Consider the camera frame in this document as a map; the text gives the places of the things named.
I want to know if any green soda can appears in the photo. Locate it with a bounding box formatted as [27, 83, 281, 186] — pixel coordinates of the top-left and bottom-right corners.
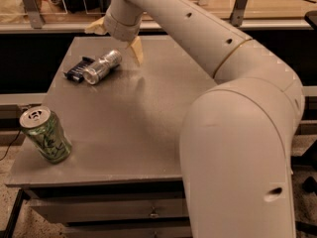
[19, 106, 71, 164]

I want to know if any blue rxbar blueberry wrapper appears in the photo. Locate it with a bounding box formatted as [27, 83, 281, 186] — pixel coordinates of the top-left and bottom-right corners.
[64, 57, 94, 83]

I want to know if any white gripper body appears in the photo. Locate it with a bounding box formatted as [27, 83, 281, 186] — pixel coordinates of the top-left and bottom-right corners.
[104, 10, 143, 42]

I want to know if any grey cabinet upper drawer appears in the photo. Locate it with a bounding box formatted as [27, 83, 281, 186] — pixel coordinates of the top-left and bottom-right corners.
[31, 192, 188, 223]

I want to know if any metal railing post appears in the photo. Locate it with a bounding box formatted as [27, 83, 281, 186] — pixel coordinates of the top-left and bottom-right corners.
[230, 0, 248, 27]
[22, 0, 45, 29]

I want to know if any black office chair base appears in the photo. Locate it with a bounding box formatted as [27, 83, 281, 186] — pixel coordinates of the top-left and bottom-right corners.
[291, 139, 317, 235]

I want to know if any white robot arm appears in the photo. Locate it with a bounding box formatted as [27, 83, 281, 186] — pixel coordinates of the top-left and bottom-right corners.
[104, 0, 305, 238]

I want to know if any grey cabinet drawer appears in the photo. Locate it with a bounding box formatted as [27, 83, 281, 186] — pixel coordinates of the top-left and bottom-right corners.
[31, 192, 188, 223]
[65, 217, 192, 238]

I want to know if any black cable on floor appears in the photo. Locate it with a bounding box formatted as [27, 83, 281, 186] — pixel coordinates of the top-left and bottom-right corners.
[0, 129, 22, 162]

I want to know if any metal railing post right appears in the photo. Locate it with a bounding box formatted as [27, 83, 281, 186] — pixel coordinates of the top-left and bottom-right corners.
[230, 0, 248, 27]

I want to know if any grey cabinet lower drawer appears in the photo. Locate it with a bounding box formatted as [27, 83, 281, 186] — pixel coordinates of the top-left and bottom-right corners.
[65, 217, 192, 238]

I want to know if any metal railing post left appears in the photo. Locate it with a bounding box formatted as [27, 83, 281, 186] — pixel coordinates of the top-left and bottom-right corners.
[22, 0, 45, 29]

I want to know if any silver redbull can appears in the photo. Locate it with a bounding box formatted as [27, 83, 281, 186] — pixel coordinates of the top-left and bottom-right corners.
[82, 50, 122, 85]

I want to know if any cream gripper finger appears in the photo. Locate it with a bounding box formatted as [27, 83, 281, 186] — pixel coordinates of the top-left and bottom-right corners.
[128, 37, 144, 65]
[84, 18, 107, 35]

